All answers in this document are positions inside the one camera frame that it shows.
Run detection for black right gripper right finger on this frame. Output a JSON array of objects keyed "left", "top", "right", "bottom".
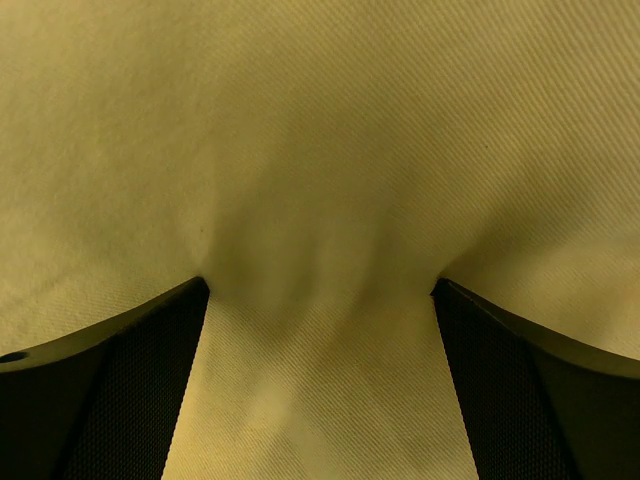
[{"left": 431, "top": 278, "right": 639, "bottom": 480}]

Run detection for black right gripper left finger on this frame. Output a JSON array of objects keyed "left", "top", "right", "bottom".
[{"left": 1, "top": 277, "right": 209, "bottom": 479}]

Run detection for yellow trousers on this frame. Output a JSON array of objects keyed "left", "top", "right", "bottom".
[{"left": 1, "top": 1, "right": 639, "bottom": 479}]

